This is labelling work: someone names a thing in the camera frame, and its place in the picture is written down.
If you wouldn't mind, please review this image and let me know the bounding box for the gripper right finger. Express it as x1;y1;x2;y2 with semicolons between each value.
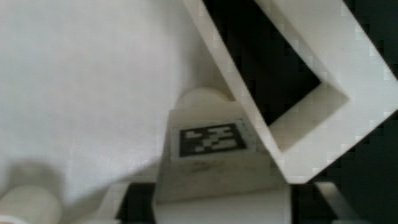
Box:
291;182;364;224

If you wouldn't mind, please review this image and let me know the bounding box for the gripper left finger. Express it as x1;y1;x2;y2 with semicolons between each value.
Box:
86;182;156;224

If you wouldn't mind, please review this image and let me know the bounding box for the white table leg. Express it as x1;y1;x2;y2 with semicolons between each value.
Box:
152;88;291;224

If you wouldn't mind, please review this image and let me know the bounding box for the white square table top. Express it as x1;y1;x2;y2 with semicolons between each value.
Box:
0;0;285;224

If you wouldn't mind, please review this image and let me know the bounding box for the white U-shaped fence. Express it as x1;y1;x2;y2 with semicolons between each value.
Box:
253;0;398;185

